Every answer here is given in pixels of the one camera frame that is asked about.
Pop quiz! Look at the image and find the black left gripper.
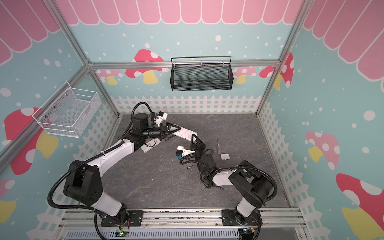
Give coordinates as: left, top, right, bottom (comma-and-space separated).
142, 121, 181, 141

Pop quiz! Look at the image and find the white battery cover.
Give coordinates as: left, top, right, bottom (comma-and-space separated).
221, 153, 230, 160

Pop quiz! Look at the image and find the white remote with green buttons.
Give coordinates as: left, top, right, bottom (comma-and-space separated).
173, 128, 198, 142

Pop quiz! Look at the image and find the white remote with batteries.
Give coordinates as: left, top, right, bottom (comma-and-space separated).
141, 142, 160, 153

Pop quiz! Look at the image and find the white wire wall basket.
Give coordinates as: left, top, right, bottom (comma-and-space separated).
32, 82, 102, 138

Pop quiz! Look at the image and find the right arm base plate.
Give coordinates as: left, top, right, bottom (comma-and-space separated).
222, 209, 263, 226

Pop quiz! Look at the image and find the black mesh wall basket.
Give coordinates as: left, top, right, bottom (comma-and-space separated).
170, 56, 234, 92

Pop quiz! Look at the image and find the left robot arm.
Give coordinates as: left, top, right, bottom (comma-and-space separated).
47, 110, 181, 222

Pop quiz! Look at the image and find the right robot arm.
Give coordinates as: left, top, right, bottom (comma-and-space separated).
176, 134, 278, 226

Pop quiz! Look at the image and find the aluminium frame post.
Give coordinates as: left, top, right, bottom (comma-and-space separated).
44, 1, 120, 117

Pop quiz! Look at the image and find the clear handle screwdriver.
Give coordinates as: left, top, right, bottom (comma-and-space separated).
217, 137, 221, 155

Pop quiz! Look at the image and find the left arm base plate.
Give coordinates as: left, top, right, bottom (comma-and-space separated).
101, 210, 144, 227

